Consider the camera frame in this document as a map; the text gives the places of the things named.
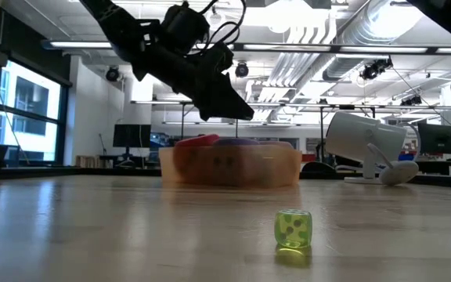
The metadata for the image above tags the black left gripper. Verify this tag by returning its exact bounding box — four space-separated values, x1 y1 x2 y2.
131 5 254 121

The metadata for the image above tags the large purple foam die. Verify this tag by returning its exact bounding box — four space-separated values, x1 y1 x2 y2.
209 137 262 185

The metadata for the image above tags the large red foam die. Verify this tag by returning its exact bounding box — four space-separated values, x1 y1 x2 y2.
173 133 221 185

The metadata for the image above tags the orange translucent plastic bin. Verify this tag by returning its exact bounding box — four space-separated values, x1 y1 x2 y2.
158 145 303 189

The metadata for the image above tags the black ceiling spotlight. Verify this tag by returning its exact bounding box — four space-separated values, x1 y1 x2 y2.
105 65 121 83
234 61 250 78

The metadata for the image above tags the black computer monitor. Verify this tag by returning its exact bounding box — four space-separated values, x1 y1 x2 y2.
112 124 152 149
417 122 451 155

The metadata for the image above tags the black office chair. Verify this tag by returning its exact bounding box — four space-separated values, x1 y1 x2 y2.
301 160 338 174

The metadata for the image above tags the small green translucent die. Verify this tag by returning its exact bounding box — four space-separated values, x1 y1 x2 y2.
274 210 313 249

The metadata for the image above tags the stack of wooden boards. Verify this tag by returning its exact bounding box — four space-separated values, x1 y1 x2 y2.
75 155 103 168

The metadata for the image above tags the long ceiling light strip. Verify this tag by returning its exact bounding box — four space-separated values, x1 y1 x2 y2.
41 38 451 55

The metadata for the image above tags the large window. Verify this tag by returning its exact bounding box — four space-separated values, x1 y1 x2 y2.
0 58 72 165

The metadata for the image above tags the background metal frame rig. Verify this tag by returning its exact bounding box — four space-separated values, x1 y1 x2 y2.
130 99 451 144

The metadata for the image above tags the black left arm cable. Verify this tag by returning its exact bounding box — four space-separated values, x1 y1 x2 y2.
197 0 248 56

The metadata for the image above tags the black ceiling camera cluster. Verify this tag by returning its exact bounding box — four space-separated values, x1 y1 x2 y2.
359 57 394 81

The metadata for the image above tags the ribbed silver air duct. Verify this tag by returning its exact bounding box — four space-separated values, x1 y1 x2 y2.
321 0 426 81

